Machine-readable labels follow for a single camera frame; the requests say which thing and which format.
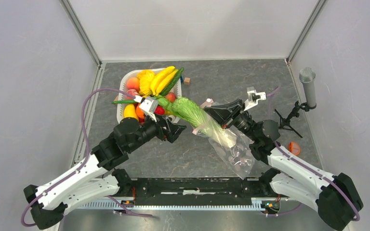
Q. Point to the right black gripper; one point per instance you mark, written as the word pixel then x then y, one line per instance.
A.
pixel 227 114

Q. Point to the red pepper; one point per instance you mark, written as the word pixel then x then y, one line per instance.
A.
pixel 159 111

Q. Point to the grey microphone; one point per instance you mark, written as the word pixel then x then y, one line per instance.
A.
pixel 307 78

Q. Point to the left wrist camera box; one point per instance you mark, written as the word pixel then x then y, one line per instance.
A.
pixel 148 105

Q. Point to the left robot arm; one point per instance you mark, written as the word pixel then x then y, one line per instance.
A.
pixel 50 202

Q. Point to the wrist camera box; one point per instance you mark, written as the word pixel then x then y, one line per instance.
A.
pixel 253 97
pixel 148 105

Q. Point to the orange round object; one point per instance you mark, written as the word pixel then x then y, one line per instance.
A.
pixel 294 148

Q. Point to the yellow lemon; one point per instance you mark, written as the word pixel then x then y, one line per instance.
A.
pixel 130 111

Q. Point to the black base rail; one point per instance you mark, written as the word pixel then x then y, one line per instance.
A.
pixel 195 191

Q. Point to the yellow banana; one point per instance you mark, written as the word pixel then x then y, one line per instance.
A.
pixel 165 82
pixel 159 77

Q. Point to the green napa cabbage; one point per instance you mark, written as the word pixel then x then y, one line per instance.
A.
pixel 201 119

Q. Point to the clear zip top bag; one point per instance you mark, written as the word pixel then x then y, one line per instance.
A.
pixel 238 158

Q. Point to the dark green cucumber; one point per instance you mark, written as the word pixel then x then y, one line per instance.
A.
pixel 172 83

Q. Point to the small wooden cube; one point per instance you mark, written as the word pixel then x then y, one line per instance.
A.
pixel 187 81

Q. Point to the black microphone tripod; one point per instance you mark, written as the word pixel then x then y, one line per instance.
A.
pixel 285 122

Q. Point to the white plastic basket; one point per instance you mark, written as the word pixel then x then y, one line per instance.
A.
pixel 120 107

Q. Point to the lower reddish peach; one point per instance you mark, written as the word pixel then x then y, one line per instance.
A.
pixel 132 92

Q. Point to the long green chili pepper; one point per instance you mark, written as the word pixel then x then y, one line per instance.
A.
pixel 123 101

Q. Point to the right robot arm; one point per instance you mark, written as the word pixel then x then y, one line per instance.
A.
pixel 334 197

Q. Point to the upper peach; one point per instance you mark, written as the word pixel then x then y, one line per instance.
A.
pixel 133 84

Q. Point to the yellow crinkled lettuce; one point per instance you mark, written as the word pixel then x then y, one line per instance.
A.
pixel 145 78

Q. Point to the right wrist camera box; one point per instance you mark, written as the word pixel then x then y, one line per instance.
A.
pixel 253 97

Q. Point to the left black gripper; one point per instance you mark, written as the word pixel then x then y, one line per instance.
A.
pixel 172 131

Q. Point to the orange bell pepper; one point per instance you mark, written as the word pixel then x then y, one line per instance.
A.
pixel 139 112

